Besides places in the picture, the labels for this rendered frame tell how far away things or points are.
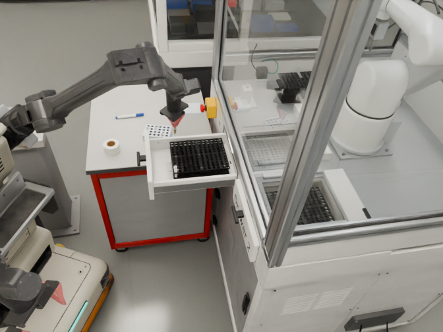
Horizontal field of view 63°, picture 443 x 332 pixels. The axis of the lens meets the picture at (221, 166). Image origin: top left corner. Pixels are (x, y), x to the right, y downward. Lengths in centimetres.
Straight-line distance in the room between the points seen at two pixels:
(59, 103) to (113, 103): 94
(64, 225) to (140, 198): 71
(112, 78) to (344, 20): 52
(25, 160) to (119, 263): 76
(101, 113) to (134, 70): 106
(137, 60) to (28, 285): 54
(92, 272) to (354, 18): 163
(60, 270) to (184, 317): 67
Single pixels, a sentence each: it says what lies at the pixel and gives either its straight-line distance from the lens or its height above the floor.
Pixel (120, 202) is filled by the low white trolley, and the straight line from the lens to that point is 185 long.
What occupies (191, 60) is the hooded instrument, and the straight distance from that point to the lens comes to 215.
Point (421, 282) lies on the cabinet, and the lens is 176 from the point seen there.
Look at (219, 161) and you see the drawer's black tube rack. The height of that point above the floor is 90.
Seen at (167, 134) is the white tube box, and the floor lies 80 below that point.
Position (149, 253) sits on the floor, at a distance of 225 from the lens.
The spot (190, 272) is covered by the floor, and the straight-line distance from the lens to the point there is 218.
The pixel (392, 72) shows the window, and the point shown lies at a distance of 74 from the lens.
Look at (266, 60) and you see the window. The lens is 104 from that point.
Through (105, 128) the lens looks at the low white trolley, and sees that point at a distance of 185.
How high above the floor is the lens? 194
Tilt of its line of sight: 46 degrees down
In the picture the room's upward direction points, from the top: 6 degrees clockwise
